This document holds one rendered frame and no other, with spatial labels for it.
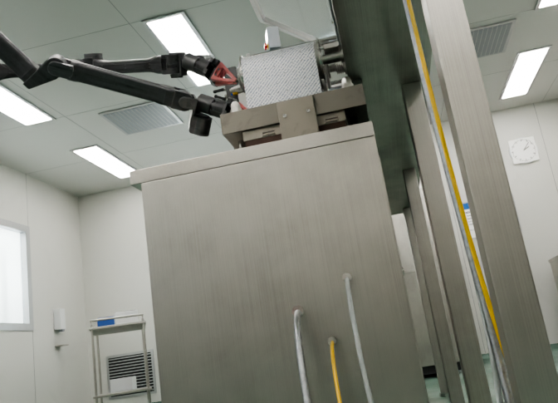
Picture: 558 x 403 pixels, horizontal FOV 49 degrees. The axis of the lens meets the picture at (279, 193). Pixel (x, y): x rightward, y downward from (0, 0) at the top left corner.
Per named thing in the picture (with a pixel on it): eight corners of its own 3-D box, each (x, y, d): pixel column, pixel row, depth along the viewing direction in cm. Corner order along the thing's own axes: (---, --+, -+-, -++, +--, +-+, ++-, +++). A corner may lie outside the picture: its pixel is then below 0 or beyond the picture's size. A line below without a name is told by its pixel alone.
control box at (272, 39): (264, 56, 264) (261, 35, 266) (279, 55, 265) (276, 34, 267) (266, 47, 257) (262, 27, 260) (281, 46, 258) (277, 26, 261)
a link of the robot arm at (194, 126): (179, 96, 186) (177, 90, 194) (173, 132, 189) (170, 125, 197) (218, 104, 190) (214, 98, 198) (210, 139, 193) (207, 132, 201)
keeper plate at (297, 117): (283, 143, 165) (277, 105, 167) (320, 135, 163) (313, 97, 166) (281, 140, 162) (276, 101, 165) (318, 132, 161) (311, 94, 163)
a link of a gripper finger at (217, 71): (228, 86, 199) (205, 76, 202) (235, 95, 206) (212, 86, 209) (238, 68, 200) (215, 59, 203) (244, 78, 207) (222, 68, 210)
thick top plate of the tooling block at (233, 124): (237, 151, 184) (234, 132, 185) (369, 124, 178) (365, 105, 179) (222, 135, 169) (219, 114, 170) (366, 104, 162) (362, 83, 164)
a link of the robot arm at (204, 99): (194, 93, 191) (203, 92, 196) (190, 114, 193) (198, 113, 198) (214, 99, 189) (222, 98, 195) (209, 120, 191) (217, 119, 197)
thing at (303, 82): (252, 137, 188) (244, 82, 193) (327, 121, 185) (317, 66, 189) (252, 137, 188) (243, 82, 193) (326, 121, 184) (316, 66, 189)
